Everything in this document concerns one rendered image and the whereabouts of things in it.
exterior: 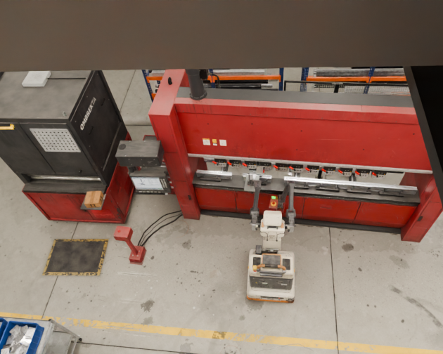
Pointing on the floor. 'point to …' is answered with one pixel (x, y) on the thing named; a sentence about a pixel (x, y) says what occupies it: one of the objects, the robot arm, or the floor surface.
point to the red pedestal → (124, 234)
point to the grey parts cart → (52, 340)
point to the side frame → (427, 212)
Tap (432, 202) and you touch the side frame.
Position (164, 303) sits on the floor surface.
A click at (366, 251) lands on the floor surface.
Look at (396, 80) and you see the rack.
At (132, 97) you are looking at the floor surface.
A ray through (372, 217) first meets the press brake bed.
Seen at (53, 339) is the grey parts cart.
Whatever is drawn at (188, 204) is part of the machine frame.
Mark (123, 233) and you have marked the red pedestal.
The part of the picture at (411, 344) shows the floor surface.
